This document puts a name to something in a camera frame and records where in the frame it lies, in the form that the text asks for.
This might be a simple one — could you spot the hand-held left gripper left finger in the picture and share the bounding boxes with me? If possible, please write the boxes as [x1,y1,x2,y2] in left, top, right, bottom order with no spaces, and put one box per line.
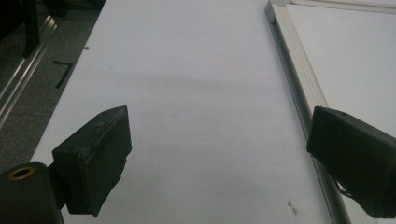
[48,105,133,217]

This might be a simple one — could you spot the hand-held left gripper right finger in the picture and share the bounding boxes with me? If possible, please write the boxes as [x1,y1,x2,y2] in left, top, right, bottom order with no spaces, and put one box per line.
[306,105,396,219]

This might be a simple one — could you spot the black stand post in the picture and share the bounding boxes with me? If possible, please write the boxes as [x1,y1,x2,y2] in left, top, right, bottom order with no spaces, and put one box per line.
[21,0,41,59]

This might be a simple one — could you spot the metal floor rail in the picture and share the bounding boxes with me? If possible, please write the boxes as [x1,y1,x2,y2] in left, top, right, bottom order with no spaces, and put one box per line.
[0,15,60,129]

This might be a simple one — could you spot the white whiteboard with metal frame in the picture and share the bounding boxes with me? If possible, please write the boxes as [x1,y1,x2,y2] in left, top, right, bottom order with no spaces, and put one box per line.
[264,0,396,224]

